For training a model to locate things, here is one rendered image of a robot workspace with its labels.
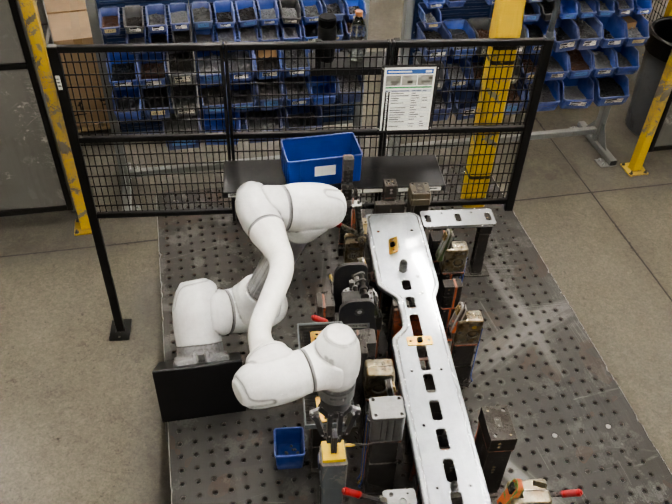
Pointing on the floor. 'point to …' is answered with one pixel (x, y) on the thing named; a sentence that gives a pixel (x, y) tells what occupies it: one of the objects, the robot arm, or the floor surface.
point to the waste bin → (650, 72)
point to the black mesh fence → (120, 328)
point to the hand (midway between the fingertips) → (333, 441)
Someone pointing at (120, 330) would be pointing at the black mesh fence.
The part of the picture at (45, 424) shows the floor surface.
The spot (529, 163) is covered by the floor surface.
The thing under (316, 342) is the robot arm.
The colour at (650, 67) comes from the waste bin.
